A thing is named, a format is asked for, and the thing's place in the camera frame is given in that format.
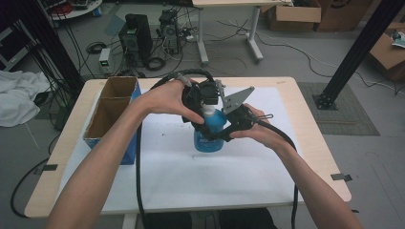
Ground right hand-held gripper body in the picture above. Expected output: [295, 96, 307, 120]
[221, 86, 260, 132]

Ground black speaker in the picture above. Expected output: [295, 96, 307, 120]
[118, 13, 154, 63]

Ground white table leg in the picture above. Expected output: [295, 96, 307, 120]
[122, 213, 138, 229]

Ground person's right hand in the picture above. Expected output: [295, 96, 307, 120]
[228, 103, 299, 154]

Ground computer tower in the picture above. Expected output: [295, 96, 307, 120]
[158, 9, 181, 55]

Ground white desk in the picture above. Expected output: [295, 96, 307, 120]
[191, 0, 294, 65]

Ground person's dark legs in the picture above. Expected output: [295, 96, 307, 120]
[142, 208, 278, 229]

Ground coiled black cable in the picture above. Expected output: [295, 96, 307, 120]
[144, 56, 167, 72]
[85, 41, 108, 54]

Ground cardboard box with papers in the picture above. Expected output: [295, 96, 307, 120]
[367, 22, 405, 82]

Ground grey floor mat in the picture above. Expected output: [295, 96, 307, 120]
[297, 81, 380, 137]

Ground large closed cardboard box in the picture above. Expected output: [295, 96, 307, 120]
[314, 0, 376, 32]

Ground light wooden table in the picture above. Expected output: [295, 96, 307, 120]
[24, 75, 352, 220]

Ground black metal post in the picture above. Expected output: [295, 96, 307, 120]
[18, 0, 85, 94]
[313, 0, 405, 111]

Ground blue cardboard box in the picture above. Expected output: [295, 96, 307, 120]
[83, 75, 142, 166]

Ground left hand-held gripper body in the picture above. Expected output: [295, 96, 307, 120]
[181, 77, 227, 125]

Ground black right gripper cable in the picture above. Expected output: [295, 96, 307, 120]
[254, 114, 300, 229]

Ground blue bottle with white cap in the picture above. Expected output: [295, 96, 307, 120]
[193, 104, 228, 154]

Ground white paper sheet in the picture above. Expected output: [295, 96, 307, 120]
[56, 86, 299, 214]

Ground black tape piece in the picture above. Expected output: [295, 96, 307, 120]
[330, 173, 353, 183]
[33, 163, 59, 176]

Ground round white table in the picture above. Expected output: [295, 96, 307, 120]
[41, 0, 103, 22]

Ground white cloth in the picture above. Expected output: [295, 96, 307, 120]
[0, 70, 52, 128]

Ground open cardboard box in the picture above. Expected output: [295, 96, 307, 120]
[266, 0, 323, 32]

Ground person's left hand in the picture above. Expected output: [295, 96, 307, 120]
[133, 78, 206, 126]

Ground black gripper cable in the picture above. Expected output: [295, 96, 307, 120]
[135, 68, 216, 229]
[254, 114, 300, 229]

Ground grey power supply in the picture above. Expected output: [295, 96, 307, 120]
[98, 47, 113, 75]

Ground long black floor cable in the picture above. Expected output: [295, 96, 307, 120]
[216, 18, 405, 96]

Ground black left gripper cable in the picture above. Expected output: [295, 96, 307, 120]
[135, 68, 216, 229]

